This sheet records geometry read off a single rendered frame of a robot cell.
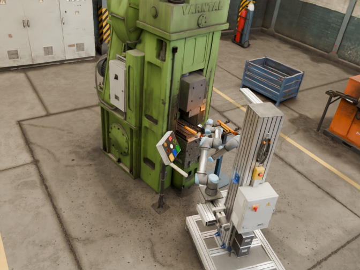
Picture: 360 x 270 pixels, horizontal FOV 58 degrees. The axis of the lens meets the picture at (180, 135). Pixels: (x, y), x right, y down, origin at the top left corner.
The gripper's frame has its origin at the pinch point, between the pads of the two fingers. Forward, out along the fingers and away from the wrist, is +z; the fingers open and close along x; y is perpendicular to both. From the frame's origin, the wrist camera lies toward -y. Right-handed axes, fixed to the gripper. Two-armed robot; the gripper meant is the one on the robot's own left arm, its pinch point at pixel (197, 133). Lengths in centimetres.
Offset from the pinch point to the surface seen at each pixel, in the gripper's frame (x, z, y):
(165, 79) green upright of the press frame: -43, -59, -60
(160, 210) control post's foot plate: -62, 85, 54
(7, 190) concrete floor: -207, 165, -88
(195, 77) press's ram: 0, -58, -50
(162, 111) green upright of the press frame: -43, -19, -40
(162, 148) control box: -73, -17, 2
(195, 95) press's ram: -4, -44, -34
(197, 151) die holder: 9.6, 32.6, 15.7
